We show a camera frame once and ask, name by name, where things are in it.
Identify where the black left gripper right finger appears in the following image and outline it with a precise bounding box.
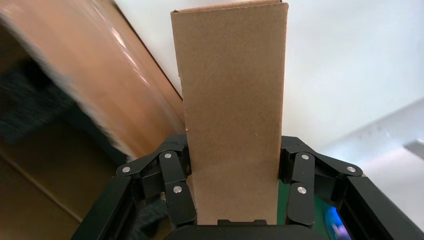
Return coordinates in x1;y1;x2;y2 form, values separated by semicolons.
278;135;424;240

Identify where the large cardboard box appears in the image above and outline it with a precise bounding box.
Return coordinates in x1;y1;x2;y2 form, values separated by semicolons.
0;0;187;240

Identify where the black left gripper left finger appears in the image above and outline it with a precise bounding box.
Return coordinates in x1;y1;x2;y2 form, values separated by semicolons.
71;134;198;240

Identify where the black foam padding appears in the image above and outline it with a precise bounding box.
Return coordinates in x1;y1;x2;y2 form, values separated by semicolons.
0;57;80;147

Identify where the small cardboard box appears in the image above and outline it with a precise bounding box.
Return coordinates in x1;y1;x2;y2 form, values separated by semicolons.
170;0;289;226

